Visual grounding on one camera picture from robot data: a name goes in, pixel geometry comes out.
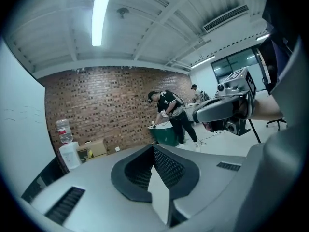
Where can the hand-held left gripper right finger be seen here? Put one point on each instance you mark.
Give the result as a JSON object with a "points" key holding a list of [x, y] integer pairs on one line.
{"points": [[212, 178]]}

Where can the dark glass door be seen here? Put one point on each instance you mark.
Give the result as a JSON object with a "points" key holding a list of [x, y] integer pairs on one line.
{"points": [[231, 66]]}

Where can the person's dark shirt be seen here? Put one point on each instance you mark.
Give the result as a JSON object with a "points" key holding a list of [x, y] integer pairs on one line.
{"points": [[282, 33]]}

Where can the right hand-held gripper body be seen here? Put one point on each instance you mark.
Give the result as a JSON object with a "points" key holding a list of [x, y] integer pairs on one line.
{"points": [[237, 81]]}

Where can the long ceiling light tube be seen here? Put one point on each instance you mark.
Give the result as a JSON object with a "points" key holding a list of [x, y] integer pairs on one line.
{"points": [[202, 61], [262, 37], [101, 16]]}

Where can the person's right forearm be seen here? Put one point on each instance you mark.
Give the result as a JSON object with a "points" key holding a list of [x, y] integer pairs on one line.
{"points": [[265, 109]]}

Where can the clear water bottle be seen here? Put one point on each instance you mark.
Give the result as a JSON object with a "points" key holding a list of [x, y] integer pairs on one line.
{"points": [[64, 130]]}

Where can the white power strip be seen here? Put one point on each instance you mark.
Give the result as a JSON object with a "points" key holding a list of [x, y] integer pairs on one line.
{"points": [[218, 132]]}

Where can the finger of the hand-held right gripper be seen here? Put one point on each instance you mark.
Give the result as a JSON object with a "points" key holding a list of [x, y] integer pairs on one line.
{"points": [[212, 110]]}

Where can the ceiling air vent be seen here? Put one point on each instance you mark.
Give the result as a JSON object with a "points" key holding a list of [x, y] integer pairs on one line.
{"points": [[224, 18]]}

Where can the black office chair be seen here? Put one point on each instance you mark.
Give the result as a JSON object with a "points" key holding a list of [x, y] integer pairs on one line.
{"points": [[277, 123]]}

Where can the white water dispenser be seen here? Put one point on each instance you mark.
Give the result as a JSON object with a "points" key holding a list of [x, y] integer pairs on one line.
{"points": [[70, 156]]}

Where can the plain brown cardboard box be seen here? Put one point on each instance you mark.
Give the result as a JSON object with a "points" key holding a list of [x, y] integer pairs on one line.
{"points": [[94, 150]]}

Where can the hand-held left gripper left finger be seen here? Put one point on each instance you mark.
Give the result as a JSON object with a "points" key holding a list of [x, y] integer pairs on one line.
{"points": [[96, 190]]}

